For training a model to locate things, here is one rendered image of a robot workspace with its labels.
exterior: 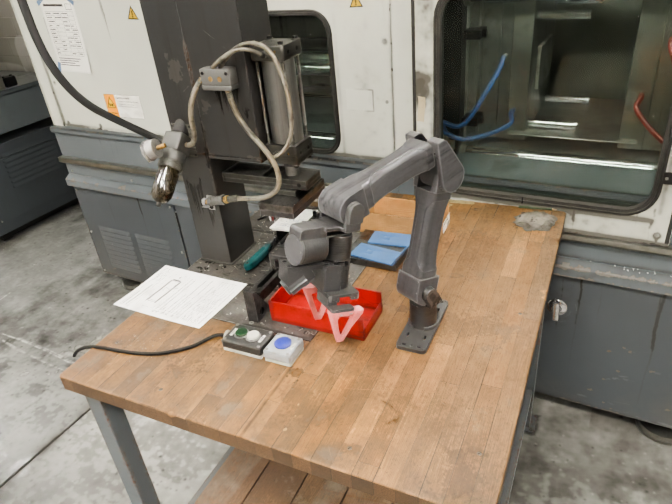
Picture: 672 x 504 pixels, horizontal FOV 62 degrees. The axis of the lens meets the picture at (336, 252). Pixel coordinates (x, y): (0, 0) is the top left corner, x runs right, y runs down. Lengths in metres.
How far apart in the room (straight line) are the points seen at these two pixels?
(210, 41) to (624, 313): 1.53
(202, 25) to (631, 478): 1.97
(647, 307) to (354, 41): 1.29
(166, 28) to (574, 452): 1.93
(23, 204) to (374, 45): 3.18
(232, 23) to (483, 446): 1.02
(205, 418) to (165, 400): 0.11
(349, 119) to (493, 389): 1.20
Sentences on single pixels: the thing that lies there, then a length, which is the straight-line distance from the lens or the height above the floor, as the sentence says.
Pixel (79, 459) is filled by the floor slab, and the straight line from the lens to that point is 2.57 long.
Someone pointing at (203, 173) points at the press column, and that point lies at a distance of 1.56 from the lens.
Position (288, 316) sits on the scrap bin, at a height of 0.92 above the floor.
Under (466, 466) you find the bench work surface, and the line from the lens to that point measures 1.07.
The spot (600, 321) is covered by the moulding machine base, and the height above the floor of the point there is 0.49.
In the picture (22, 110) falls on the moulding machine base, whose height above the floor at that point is 0.81.
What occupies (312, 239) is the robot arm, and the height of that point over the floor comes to 1.26.
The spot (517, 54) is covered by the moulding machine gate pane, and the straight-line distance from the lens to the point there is 1.78.
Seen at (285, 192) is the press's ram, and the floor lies 1.15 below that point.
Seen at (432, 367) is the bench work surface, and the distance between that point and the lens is 1.24.
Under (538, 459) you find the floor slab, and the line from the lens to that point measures 2.28.
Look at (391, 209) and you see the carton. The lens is 1.80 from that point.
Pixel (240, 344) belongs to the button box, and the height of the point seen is 0.93.
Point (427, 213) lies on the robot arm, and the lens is 1.17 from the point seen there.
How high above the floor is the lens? 1.73
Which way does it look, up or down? 30 degrees down
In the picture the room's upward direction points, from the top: 6 degrees counter-clockwise
